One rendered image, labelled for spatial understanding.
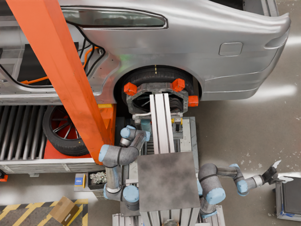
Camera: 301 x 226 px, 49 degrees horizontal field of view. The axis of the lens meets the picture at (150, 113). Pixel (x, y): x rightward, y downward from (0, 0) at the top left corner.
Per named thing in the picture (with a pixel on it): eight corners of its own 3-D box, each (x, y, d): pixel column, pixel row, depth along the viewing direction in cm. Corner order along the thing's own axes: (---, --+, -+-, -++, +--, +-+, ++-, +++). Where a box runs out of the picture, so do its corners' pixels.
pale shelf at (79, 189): (121, 173, 311) (121, 172, 308) (120, 191, 303) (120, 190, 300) (76, 174, 313) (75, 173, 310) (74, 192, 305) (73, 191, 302)
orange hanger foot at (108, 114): (117, 102, 339) (111, 83, 309) (114, 149, 313) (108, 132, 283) (101, 102, 340) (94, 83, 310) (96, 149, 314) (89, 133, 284)
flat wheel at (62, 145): (102, 95, 374) (98, 83, 354) (116, 145, 342) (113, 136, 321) (45, 111, 367) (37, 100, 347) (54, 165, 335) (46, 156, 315)
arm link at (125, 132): (135, 129, 247) (137, 129, 258) (120, 127, 249) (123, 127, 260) (133, 139, 247) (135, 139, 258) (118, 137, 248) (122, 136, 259)
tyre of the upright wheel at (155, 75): (134, 99, 346) (196, 90, 332) (133, 119, 334) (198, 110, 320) (112, 60, 291) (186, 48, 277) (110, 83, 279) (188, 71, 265)
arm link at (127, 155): (136, 154, 207) (151, 128, 253) (119, 151, 208) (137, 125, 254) (135, 171, 211) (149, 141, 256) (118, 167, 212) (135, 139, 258)
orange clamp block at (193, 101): (187, 99, 301) (197, 99, 301) (187, 106, 297) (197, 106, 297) (187, 95, 295) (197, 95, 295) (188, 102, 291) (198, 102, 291)
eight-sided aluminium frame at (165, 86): (186, 113, 321) (189, 81, 274) (187, 119, 318) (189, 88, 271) (131, 115, 324) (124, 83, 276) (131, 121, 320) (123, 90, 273)
